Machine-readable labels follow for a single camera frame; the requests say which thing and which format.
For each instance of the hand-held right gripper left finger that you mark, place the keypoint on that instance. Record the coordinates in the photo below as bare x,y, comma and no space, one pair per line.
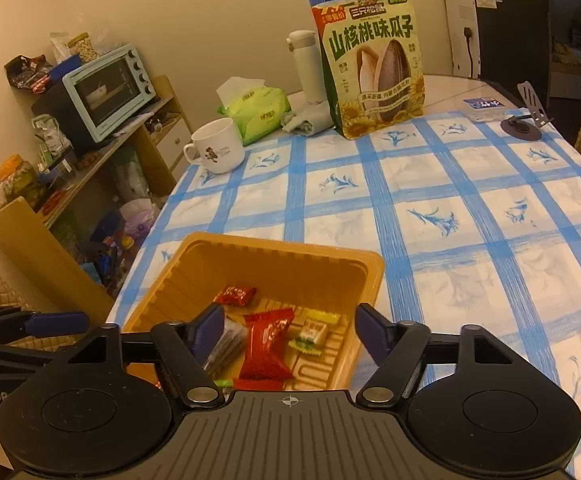
210,330

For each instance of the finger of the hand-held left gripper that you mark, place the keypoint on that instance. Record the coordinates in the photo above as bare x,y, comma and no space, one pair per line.
55,324
20,352

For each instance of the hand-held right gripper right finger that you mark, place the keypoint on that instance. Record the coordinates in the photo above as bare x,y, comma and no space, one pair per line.
373,332

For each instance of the grey snack packet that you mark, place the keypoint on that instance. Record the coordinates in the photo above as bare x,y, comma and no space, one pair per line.
230,345

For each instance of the small red brown candy packet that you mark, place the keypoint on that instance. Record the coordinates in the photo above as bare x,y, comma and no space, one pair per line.
235,295

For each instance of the large red snack packet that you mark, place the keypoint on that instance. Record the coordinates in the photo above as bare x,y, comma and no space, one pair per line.
265,350

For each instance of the yellow green candy packet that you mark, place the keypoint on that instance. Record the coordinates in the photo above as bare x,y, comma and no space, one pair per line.
310,335

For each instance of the yellow plastic tray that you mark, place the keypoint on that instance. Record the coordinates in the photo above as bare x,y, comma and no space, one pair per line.
280,265

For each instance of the blue checked tablecloth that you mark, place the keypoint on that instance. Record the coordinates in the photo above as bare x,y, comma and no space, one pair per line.
420,260

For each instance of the wooden shelf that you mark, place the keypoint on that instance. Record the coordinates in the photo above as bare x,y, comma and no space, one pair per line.
20,240

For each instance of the pale purple plastic bag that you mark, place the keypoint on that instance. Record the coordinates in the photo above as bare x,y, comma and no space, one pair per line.
136,217

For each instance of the jar with orange lid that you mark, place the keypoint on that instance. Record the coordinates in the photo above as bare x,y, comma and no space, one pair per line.
18,180

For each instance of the white mug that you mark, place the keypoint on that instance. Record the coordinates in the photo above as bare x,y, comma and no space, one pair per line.
215,145

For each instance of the green white bag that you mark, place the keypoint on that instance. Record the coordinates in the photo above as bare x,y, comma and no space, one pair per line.
50,135

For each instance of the black microwave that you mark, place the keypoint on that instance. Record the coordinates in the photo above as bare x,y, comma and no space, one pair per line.
53,110

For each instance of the grey cloth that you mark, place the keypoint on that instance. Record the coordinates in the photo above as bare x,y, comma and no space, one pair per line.
305,122

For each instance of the green tissue pack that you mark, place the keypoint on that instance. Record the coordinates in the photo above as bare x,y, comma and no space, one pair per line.
260,115

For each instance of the light blue toaster oven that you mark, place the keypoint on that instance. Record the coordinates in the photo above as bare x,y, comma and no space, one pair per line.
105,92

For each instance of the small blue white box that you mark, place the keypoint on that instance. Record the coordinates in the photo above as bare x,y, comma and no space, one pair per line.
483,107

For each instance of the dark snack bag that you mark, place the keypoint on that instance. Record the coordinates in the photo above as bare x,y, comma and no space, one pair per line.
28,75

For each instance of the large green sunflower seed bag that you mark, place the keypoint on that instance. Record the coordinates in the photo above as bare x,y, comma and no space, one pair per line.
370,70

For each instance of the white thermos bottle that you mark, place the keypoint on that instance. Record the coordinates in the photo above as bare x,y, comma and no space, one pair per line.
308,70

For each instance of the clear bag of nuts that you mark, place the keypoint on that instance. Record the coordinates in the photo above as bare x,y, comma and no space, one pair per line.
85,49

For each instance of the grey phone stand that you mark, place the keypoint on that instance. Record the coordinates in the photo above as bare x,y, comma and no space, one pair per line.
533,100

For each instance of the black refrigerator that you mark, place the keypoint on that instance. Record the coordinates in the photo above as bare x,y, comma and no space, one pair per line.
510,35

